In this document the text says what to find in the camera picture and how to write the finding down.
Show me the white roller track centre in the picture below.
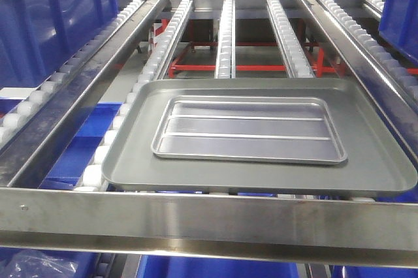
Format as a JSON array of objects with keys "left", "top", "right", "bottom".
[{"left": 214, "top": 0, "right": 236, "bottom": 79}]

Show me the steel divider rail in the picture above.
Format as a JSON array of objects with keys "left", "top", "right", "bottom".
[
  {"left": 298, "top": 0, "right": 417, "bottom": 160},
  {"left": 1, "top": 0, "right": 169, "bottom": 188}
]

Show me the large blue plastic box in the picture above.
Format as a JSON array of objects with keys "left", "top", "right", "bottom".
[{"left": 1, "top": 0, "right": 118, "bottom": 87}]

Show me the clear plastic bag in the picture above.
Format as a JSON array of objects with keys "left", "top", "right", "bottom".
[{"left": 1, "top": 250, "right": 78, "bottom": 277}]

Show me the blue bin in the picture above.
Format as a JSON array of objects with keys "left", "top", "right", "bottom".
[
  {"left": 379, "top": 0, "right": 417, "bottom": 63},
  {"left": 137, "top": 255, "right": 298, "bottom": 277},
  {"left": 1, "top": 100, "right": 121, "bottom": 190}
]

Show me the steel divider rail left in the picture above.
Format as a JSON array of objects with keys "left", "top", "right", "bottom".
[{"left": 1, "top": 0, "right": 169, "bottom": 188}]

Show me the red metal frame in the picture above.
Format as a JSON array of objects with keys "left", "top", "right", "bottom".
[{"left": 168, "top": 41, "right": 418, "bottom": 78}]

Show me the steel divider rail right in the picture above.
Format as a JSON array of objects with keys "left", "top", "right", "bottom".
[{"left": 298, "top": 0, "right": 417, "bottom": 160}]

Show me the blue bin bottom centre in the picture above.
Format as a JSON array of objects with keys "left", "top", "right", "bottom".
[{"left": 137, "top": 255, "right": 298, "bottom": 277}]

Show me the large grey metal tray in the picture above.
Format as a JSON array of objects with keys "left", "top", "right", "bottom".
[{"left": 102, "top": 78, "right": 417, "bottom": 197}]

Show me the white roller track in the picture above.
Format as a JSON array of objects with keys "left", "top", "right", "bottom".
[
  {"left": 319, "top": 0, "right": 417, "bottom": 102},
  {"left": 74, "top": 0, "right": 193, "bottom": 192},
  {"left": 266, "top": 0, "right": 315, "bottom": 78},
  {"left": 214, "top": 0, "right": 236, "bottom": 79},
  {"left": 1, "top": 0, "right": 144, "bottom": 146}
]

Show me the small silver ribbed tray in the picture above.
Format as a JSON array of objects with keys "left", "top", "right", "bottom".
[{"left": 152, "top": 95, "right": 347, "bottom": 165}]

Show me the white roller track far right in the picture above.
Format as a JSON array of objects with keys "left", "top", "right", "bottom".
[{"left": 319, "top": 0, "right": 417, "bottom": 102}]

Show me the blue bin lower left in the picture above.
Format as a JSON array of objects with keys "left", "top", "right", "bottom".
[{"left": 1, "top": 100, "right": 121, "bottom": 190}]

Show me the blue bin at right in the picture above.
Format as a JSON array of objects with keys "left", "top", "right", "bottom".
[{"left": 379, "top": 0, "right": 417, "bottom": 63}]

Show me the white roller track far left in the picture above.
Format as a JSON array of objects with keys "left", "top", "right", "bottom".
[{"left": 1, "top": 0, "right": 144, "bottom": 146}]

